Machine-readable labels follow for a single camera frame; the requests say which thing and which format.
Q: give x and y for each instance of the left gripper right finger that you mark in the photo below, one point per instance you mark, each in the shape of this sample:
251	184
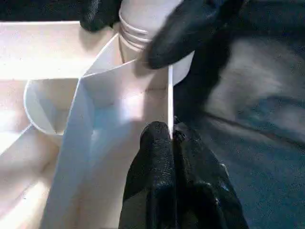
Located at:
205	190

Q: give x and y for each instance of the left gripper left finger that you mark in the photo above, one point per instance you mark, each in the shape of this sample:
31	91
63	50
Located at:
152	181

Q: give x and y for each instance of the white plastic table leg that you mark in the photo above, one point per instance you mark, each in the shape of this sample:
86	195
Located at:
143	19

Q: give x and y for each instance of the white plastic table top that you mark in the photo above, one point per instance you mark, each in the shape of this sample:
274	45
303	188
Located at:
107	95

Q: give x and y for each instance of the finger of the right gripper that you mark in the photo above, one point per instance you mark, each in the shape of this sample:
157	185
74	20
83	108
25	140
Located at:
186	35
100	14

